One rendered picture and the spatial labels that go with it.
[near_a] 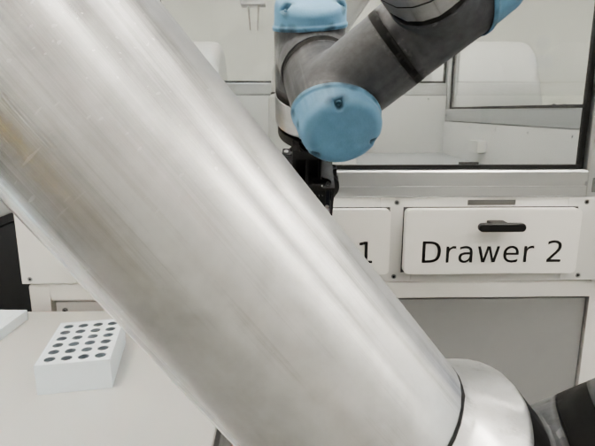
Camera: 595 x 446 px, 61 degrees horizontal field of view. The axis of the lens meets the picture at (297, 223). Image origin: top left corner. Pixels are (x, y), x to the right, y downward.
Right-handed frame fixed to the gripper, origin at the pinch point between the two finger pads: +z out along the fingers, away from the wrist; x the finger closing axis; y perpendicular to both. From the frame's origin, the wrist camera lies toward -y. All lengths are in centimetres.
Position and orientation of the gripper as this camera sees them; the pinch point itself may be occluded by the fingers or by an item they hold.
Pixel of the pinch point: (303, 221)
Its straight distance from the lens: 78.0
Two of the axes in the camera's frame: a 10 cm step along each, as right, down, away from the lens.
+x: 10.0, 0.0, 0.2
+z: -0.1, 6.8, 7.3
